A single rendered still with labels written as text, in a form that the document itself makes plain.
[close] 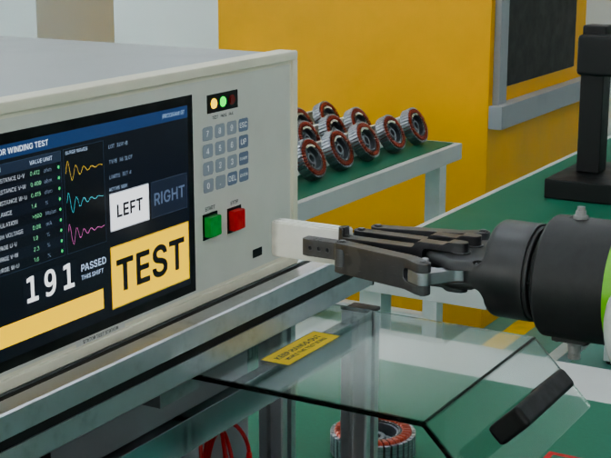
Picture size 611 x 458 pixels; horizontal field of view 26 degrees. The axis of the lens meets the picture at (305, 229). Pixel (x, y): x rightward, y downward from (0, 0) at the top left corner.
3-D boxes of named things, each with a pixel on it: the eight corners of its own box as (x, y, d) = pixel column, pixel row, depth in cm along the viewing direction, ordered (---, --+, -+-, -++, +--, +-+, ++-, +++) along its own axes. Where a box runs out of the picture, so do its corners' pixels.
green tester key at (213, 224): (222, 233, 115) (222, 214, 114) (210, 238, 113) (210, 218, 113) (212, 233, 115) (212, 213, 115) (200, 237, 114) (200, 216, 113)
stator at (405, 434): (432, 453, 175) (433, 426, 174) (377, 479, 167) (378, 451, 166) (367, 431, 182) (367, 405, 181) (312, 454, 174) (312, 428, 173)
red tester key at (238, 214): (245, 227, 118) (245, 208, 118) (235, 232, 117) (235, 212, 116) (235, 226, 119) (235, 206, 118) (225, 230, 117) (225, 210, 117)
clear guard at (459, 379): (591, 408, 120) (594, 346, 119) (490, 509, 100) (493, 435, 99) (283, 351, 136) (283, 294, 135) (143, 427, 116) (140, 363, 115)
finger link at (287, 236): (348, 263, 108) (344, 266, 108) (275, 253, 112) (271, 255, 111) (348, 228, 108) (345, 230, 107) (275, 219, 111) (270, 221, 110)
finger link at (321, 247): (363, 260, 107) (345, 268, 104) (308, 252, 109) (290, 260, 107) (363, 242, 106) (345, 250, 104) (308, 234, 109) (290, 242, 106)
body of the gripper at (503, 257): (523, 336, 97) (408, 317, 101) (562, 307, 104) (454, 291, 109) (526, 236, 95) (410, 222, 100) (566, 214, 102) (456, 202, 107)
